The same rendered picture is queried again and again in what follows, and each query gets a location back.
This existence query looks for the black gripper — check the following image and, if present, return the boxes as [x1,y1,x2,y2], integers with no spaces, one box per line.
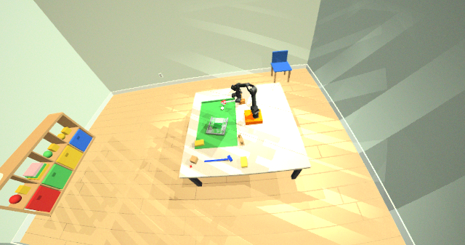
[235,91,243,103]

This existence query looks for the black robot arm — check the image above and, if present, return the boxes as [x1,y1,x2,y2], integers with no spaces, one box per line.
[231,82,260,119]

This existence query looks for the green flat mat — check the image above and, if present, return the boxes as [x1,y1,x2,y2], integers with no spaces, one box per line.
[195,101,238,149]

